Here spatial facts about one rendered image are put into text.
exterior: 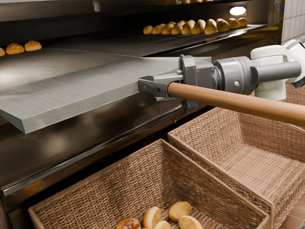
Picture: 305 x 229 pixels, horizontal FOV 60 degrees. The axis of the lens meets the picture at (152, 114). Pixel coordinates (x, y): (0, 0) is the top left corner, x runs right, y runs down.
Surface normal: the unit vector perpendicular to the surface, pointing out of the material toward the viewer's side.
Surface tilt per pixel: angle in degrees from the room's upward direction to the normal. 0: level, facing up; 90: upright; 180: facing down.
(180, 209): 51
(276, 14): 90
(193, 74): 90
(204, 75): 90
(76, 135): 70
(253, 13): 90
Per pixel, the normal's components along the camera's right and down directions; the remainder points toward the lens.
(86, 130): 0.62, -0.11
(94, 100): 0.69, 0.22
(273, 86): 0.13, 0.07
